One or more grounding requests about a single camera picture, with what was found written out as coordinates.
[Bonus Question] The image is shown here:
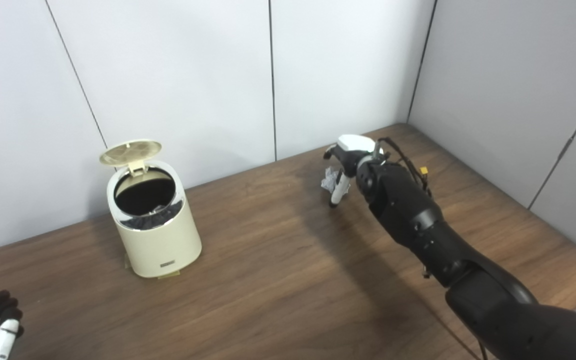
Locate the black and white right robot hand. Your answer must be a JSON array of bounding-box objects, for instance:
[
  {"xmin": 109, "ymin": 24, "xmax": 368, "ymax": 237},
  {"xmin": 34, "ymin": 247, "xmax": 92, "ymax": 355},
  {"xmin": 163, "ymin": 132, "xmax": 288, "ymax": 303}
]
[{"xmin": 323, "ymin": 134, "xmax": 384, "ymax": 209}]

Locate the white paper ball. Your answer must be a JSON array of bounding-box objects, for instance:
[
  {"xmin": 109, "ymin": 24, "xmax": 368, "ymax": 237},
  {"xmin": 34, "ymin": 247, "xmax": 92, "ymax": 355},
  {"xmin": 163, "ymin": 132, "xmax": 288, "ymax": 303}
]
[{"xmin": 320, "ymin": 167, "xmax": 342, "ymax": 194}]

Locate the cream round bin lid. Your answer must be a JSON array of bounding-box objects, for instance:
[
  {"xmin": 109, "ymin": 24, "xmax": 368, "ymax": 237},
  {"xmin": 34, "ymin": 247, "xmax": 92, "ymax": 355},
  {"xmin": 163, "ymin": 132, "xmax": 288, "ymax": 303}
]
[{"xmin": 99, "ymin": 139, "xmax": 163, "ymax": 177}]

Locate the cream-colored trash bin body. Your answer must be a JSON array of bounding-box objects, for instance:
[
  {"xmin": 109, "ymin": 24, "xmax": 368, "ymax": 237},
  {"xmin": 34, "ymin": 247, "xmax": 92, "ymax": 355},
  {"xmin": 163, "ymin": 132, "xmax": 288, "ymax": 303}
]
[{"xmin": 106, "ymin": 160, "xmax": 203, "ymax": 279}]

